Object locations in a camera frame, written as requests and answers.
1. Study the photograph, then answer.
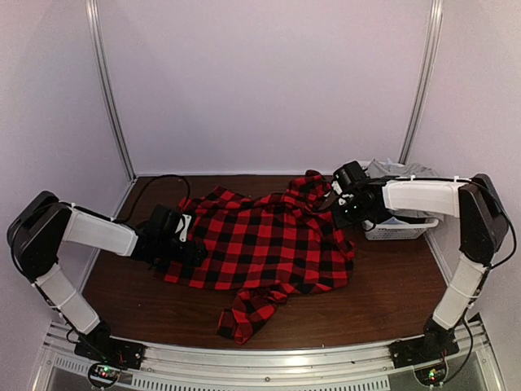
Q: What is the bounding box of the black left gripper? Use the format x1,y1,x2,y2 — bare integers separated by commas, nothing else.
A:
157,235,207,266

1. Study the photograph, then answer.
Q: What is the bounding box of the red black plaid shirt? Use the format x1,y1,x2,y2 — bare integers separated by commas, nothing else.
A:
156,170,355,345

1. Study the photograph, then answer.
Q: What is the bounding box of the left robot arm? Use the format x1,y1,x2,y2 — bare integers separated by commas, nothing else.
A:
7,191,207,362

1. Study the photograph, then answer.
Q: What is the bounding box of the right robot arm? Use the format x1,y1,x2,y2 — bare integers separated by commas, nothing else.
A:
320,169,514,360

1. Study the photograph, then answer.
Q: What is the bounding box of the white plastic laundry basket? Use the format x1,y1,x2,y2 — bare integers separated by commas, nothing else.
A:
361,217,440,241

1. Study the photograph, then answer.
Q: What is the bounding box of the grey shirt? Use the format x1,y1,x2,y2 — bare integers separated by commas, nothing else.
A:
366,160,438,178

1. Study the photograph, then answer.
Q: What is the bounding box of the left circuit board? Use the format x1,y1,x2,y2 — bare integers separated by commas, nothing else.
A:
87,362,121,389

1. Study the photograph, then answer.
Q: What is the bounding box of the circuit board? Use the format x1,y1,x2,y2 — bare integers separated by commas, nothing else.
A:
414,364,448,387
87,362,121,389

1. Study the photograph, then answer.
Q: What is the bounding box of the right circuit board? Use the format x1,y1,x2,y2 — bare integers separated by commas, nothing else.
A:
414,364,448,387

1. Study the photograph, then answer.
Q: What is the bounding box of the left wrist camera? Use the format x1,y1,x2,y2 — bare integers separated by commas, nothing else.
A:
147,204,194,242

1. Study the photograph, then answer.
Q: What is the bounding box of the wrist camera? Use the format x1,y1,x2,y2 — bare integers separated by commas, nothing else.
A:
331,160,368,196
147,204,194,242

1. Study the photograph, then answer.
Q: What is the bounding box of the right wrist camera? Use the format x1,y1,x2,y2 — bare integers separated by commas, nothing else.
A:
331,160,368,196

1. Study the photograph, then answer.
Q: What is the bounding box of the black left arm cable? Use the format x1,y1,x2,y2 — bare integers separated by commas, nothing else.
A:
116,174,192,225

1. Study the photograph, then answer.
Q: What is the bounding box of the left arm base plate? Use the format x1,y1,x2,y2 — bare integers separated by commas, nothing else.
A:
74,333,146,370

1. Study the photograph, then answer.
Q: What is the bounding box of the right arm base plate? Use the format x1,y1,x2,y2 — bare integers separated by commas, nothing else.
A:
388,332,460,369

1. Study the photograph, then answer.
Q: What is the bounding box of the aluminium front rail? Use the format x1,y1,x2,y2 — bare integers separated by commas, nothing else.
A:
29,319,505,390

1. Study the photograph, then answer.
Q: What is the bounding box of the aluminium corner post right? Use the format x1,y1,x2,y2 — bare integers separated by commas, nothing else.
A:
398,0,444,165

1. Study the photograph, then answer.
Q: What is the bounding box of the aluminium corner post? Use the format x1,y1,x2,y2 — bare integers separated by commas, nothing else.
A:
84,0,138,184
398,0,444,165

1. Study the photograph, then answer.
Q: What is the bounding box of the aluminium corner post left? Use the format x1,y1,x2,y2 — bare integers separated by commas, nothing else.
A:
84,0,138,184

